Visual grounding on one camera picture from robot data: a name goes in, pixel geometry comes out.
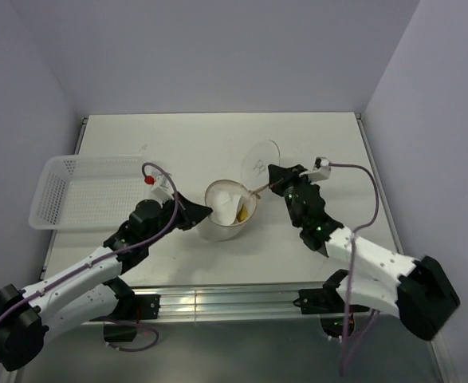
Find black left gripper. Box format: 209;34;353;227
144;191;212;247

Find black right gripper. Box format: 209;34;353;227
269;164;313;227

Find white bra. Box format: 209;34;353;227
209;189;242;226

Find yellow bra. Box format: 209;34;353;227
236;203;250;223

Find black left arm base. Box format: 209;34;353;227
103;294;161;344

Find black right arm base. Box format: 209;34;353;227
297;289;369;316

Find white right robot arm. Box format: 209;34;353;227
268;158;460;341

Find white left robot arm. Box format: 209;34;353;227
0;192;213;371

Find white plastic laundry basket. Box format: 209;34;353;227
28;155;149;231

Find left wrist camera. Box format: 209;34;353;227
148;172;173;203

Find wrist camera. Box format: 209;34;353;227
300;157;332;184
148;172;173;203

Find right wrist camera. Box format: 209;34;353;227
300;157;332;184

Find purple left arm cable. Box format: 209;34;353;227
0;161;179;366

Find aluminium mounting rail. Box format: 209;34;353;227
16;278;436;328

